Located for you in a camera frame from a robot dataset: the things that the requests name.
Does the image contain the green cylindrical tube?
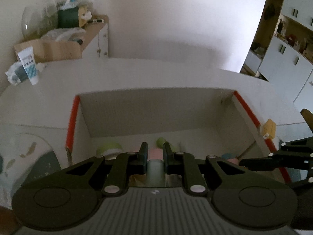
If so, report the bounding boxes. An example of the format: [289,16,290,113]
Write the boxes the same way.
[156,137,177,153]

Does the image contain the yellow rectangular box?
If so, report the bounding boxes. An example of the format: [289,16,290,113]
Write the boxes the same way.
[261,119,276,139]

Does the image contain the white blue tube keychain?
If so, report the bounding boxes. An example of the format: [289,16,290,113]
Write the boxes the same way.
[146,159,165,188]

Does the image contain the pink heart-shaped object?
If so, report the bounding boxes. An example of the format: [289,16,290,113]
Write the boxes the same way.
[148,147,163,161]

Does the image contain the red cardboard shoe box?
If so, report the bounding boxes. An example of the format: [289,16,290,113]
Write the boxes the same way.
[65,88,277,165]

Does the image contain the wooden chair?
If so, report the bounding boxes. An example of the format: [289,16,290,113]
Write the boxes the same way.
[300,109,313,132]

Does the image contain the blue patterned table mat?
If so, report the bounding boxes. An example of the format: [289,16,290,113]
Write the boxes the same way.
[0,124,69,201]

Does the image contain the white wooden sideboard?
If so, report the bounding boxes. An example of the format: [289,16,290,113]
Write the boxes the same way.
[81,15,109,59]

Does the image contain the brown cardboard box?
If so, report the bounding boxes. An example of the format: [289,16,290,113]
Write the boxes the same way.
[14,39,84,63]

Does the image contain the crumpled plastic bag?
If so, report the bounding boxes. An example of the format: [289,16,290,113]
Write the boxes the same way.
[5,62,47,86]

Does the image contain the white cosmetic tube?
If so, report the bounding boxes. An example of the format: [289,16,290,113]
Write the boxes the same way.
[17,46,39,85]

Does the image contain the white sunglasses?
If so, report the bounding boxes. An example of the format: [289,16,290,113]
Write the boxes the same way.
[87,19,104,24]

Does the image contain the green tissue box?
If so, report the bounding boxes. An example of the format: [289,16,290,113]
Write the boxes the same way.
[58,5,92,28]

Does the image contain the glass vase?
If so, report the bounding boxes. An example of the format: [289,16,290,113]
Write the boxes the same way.
[21,0,58,41]

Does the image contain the white blue wall cabinet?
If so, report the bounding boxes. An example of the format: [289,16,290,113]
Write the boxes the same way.
[243,0,312,111]

